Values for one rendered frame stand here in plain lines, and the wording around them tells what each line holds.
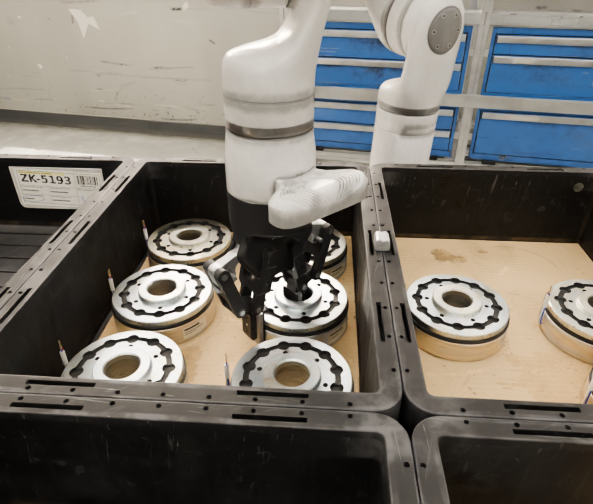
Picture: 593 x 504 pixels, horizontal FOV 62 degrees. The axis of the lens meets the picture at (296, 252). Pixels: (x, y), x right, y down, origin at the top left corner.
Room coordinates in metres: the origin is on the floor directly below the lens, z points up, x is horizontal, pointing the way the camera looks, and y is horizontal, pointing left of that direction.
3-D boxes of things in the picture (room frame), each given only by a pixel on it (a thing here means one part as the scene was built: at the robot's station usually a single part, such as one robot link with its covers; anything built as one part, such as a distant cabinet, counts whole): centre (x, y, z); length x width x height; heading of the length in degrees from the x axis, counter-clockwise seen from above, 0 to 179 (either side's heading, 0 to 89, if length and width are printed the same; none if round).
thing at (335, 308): (0.41, 0.00, 0.86); 0.10 x 0.10 x 0.01
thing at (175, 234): (0.52, 0.13, 0.86); 0.05 x 0.05 x 0.01
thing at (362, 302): (0.41, 0.07, 0.87); 0.40 x 0.30 x 0.11; 176
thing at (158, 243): (0.52, 0.13, 0.86); 0.10 x 0.10 x 0.01
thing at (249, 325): (0.36, 0.05, 0.87); 0.03 x 0.01 x 0.05; 131
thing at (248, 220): (0.39, 0.02, 0.95); 0.08 x 0.08 x 0.09
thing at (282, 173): (0.37, 0.01, 1.03); 0.11 x 0.09 x 0.06; 41
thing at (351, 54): (2.28, -0.37, 0.60); 0.72 x 0.03 x 0.56; 77
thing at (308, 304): (0.41, 0.00, 0.86); 0.05 x 0.05 x 0.01
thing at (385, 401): (0.41, 0.07, 0.92); 0.40 x 0.30 x 0.02; 176
